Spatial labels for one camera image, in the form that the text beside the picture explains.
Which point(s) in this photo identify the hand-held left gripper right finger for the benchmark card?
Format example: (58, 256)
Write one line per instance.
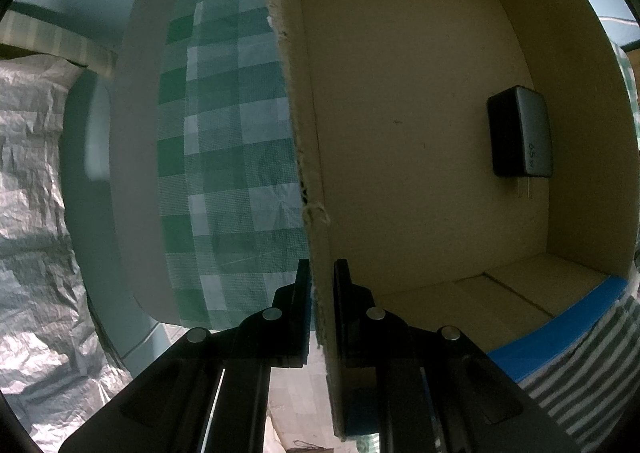
(350, 313)

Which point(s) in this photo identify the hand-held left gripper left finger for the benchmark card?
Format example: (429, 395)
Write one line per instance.
(302, 293)

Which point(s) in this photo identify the cardboard box with blue tape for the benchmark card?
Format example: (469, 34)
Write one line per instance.
(400, 133)

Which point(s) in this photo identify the black power adapter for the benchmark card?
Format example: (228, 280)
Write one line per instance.
(505, 133)

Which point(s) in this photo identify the green checkered tablecloth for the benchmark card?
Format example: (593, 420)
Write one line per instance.
(225, 133)

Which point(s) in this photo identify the grey white striped cloth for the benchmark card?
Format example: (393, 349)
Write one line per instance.
(590, 383)

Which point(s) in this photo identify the silver crinkled tarp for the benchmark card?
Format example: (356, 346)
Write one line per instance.
(35, 233)

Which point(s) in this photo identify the beige striped cloth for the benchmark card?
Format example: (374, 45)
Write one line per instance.
(50, 38)

